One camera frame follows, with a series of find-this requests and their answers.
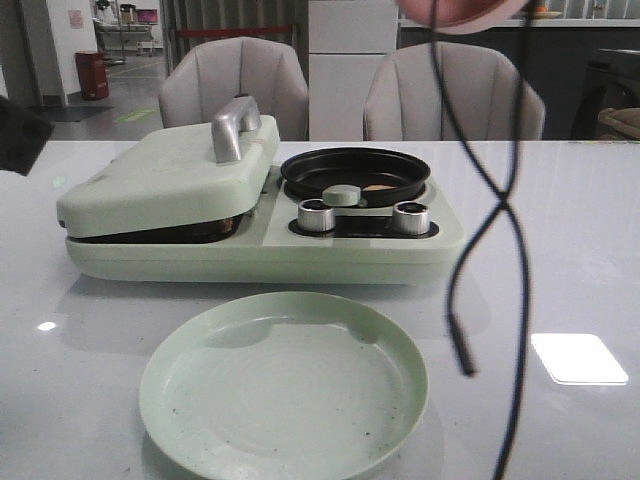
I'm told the black cable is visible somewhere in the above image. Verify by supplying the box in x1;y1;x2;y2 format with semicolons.
428;0;544;480

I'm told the red trash bin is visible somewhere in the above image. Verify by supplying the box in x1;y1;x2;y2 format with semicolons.
75;51;109;100

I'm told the grey kitchen counter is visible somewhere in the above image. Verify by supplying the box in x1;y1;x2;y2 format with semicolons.
398;22;639;140

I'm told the beige chair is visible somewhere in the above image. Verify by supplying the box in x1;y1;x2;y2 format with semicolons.
363;42;518;141
159;37;309;141

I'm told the right beige chair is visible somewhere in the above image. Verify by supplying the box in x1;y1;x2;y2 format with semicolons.
363;42;518;141

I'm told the green breakfast maker lid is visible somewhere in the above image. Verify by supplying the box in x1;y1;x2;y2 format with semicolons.
56;115;280;239

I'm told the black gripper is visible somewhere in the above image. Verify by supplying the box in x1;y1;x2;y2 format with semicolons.
0;96;54;176

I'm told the black round frying pan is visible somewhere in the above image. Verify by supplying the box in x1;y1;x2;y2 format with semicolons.
280;147;431;208

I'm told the bread slice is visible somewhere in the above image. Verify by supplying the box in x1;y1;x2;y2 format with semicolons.
189;217;238;237

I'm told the fruit plate on counter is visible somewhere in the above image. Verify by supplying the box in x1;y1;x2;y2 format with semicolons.
533;4;564;20

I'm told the left beige chair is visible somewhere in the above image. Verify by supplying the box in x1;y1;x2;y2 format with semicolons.
159;37;309;141

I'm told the right silver control knob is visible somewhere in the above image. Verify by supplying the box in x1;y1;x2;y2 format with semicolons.
391;201;431;236

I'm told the pink bowl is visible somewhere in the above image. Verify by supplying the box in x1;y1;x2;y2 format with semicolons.
396;0;527;35

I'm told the shrimp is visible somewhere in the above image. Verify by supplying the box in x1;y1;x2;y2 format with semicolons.
363;184;396;192

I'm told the light green plate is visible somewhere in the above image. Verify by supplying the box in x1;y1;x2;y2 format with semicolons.
139;291;428;479

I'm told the white cabinet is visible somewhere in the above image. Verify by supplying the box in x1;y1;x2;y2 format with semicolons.
308;1;399;141

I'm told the silver control knob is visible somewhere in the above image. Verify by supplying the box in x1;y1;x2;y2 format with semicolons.
297;199;335;233
391;201;431;236

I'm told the green breakfast maker base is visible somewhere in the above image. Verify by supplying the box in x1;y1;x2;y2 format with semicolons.
66;167;465;284

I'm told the left silver control knob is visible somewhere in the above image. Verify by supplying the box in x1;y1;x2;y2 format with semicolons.
297;199;335;233

